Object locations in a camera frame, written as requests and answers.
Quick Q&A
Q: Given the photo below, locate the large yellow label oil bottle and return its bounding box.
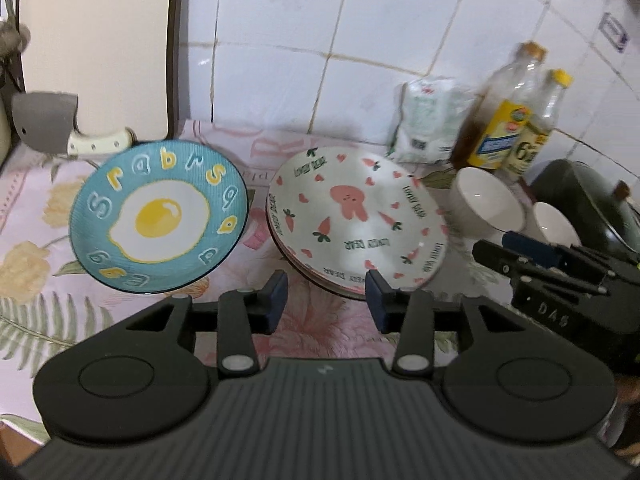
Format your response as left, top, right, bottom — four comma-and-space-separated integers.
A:
450, 41, 549, 171

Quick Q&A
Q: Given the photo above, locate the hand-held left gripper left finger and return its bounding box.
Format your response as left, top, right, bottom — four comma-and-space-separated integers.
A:
125, 269, 289, 379

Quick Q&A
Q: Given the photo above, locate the hanging metal spoon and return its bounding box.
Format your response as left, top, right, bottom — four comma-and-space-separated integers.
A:
0, 0, 32, 61

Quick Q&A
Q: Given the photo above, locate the white rabbit carrot plate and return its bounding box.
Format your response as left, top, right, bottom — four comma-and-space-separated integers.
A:
265, 205, 401, 302
265, 146, 448, 295

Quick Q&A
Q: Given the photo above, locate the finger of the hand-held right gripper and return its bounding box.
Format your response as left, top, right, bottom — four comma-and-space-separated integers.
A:
471, 238, 609, 298
501, 230, 619, 282

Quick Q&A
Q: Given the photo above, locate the dark green pot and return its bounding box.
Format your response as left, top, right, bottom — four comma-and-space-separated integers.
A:
530, 159, 640, 261

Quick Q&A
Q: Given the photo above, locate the white plastic salt bag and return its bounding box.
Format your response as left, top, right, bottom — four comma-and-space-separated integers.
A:
387, 77, 474, 165

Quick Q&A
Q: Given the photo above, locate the beige cutting board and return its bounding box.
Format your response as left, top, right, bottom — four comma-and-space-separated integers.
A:
17, 0, 190, 144

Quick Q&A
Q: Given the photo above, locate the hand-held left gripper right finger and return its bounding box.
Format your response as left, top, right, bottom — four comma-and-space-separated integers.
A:
365, 269, 524, 377

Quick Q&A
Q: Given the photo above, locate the white ribbed bowl black rim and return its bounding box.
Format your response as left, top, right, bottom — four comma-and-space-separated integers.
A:
530, 201, 584, 247
447, 166, 531, 234

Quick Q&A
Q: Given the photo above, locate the blue fried egg plate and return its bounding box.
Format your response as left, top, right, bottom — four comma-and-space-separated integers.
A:
68, 141, 249, 294

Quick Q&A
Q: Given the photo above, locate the small clear vinegar bottle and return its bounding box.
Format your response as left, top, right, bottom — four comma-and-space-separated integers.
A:
505, 69, 574, 179

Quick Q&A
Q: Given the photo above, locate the purple wall sticker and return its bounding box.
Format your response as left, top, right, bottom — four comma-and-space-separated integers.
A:
597, 11, 630, 54

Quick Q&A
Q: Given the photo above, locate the steel cleaver white handle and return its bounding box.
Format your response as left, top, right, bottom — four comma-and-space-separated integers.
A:
11, 91, 136, 156

